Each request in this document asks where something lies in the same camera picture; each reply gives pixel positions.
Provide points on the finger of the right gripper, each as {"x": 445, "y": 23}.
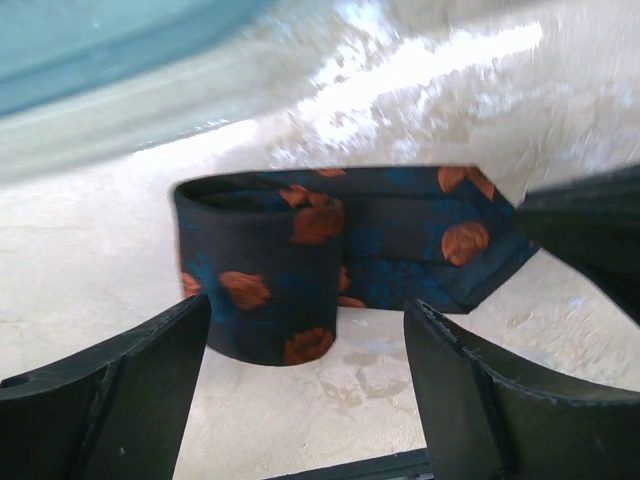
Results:
{"x": 592, "y": 225}

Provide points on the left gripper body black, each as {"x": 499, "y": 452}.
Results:
{"x": 413, "y": 464}

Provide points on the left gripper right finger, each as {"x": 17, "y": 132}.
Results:
{"x": 488, "y": 413}

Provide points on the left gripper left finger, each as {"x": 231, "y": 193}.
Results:
{"x": 115, "y": 410}

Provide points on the dark floral orange tie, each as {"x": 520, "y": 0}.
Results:
{"x": 278, "y": 253}

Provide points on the clear teal plastic bin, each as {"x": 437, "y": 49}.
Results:
{"x": 82, "y": 81}

